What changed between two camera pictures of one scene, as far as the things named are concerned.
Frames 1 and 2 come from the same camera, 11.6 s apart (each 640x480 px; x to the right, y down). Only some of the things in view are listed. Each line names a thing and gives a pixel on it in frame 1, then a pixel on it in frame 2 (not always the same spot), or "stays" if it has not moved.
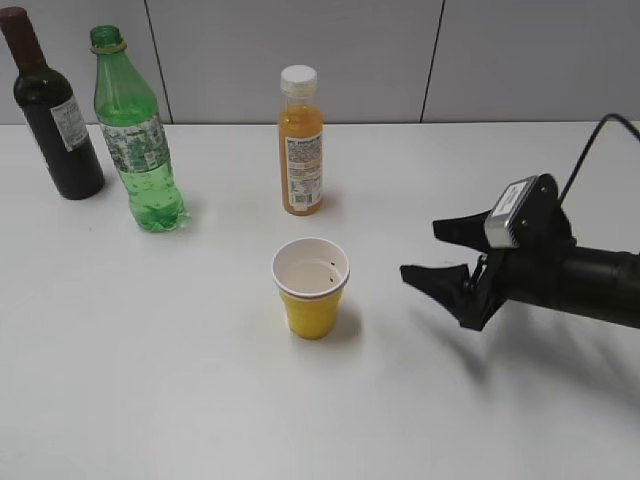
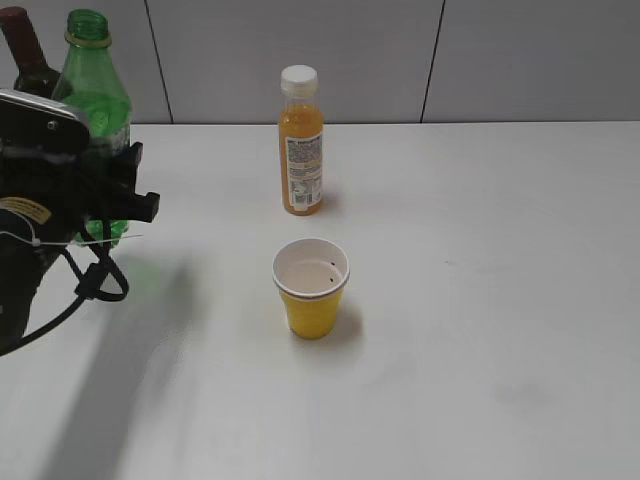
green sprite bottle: x=133 y=134 -> x=91 y=81
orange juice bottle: x=300 y=132 stays
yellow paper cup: x=311 y=274 stays
